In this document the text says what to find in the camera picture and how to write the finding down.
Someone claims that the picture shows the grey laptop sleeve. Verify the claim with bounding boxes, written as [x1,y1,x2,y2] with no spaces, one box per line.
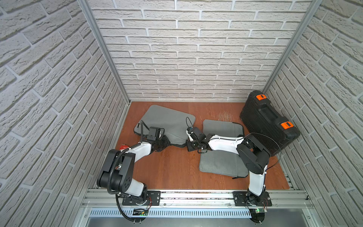
[199,120,249,178]

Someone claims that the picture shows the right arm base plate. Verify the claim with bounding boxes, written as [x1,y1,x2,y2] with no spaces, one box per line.
[232,191,272,207]

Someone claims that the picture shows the red handled pliers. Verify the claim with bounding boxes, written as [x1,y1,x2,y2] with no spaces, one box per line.
[119,145,129,151]

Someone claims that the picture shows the black plastic tool case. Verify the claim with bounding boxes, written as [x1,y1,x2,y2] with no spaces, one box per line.
[240,90,301,156]

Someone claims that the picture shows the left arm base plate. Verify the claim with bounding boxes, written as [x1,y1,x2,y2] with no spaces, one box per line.
[122,190,161,206]

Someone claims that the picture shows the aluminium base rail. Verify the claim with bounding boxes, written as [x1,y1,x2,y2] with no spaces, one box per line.
[80,188,314,211]

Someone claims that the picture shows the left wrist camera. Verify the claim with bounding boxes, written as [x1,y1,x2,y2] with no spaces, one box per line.
[147,127,165,142]

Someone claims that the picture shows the grey zippered laptop bag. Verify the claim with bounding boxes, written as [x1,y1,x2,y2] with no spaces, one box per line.
[141,105,196,148]

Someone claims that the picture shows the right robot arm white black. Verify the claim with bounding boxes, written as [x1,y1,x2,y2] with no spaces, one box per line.
[186,131,271,206]

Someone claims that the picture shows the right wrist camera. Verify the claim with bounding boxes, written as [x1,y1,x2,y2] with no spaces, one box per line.
[186,127,203,141]

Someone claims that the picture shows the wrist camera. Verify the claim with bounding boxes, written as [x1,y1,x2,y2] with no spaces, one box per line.
[147,127,165,142]
[186,127,203,141]

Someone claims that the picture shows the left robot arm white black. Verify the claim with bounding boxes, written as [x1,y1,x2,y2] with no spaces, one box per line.
[96,135,170,204]

